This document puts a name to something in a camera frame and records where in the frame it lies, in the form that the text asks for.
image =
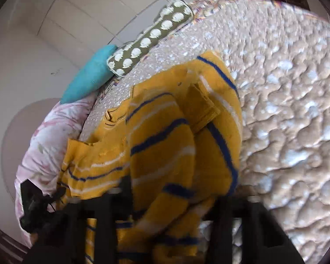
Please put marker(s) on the olive pillow with white dots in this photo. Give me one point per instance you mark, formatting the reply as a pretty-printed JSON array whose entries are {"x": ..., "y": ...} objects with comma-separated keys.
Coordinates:
[{"x": 154, "y": 34}]

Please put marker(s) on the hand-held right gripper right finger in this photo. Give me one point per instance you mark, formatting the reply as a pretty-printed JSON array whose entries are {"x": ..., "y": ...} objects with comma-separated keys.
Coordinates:
[{"x": 231, "y": 225}]

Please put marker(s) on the teal pillow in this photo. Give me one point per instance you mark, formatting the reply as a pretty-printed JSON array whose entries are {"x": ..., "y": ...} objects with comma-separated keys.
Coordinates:
[{"x": 89, "y": 74}]

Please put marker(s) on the pink floral blanket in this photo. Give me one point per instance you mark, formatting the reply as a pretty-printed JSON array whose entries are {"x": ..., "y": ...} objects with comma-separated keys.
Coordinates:
[{"x": 46, "y": 148}]

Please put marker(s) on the beige textured bed cover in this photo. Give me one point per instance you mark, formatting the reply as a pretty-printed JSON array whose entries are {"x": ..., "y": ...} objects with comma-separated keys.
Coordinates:
[{"x": 280, "y": 110}]

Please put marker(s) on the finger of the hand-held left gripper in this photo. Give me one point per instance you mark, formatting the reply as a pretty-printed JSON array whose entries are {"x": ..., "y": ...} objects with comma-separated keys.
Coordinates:
[{"x": 33, "y": 206}]

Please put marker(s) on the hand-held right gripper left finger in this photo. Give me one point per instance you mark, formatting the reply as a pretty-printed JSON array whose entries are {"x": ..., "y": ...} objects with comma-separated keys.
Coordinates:
[{"x": 104, "y": 225}]

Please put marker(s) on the yellow blue-striped shirt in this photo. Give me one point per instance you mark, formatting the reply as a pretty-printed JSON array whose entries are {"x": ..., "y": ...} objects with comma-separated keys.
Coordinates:
[{"x": 165, "y": 132}]

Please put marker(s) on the dark wooden bed frame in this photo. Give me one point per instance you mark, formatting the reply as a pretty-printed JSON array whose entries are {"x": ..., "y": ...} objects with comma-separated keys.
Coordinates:
[{"x": 5, "y": 249}]

